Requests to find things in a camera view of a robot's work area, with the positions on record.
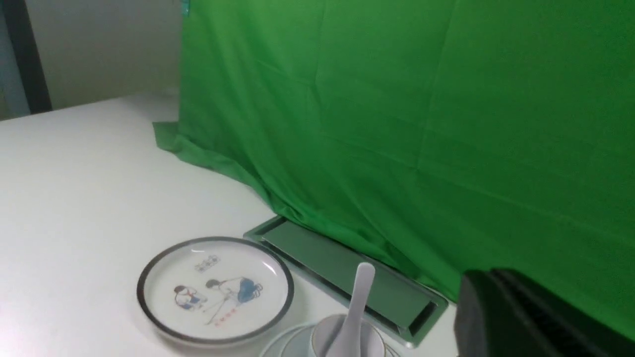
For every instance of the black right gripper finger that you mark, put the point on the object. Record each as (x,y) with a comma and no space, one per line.
(504,313)

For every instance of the plain white ceramic spoon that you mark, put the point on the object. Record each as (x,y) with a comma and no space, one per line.
(347,342)

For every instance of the green backdrop cloth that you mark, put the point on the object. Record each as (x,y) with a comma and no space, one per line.
(436,136)

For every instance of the plain pale blue plate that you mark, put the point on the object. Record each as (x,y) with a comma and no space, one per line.
(315,340)

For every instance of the black-rimmed illustrated plate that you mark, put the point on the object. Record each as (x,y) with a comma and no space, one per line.
(215,292)

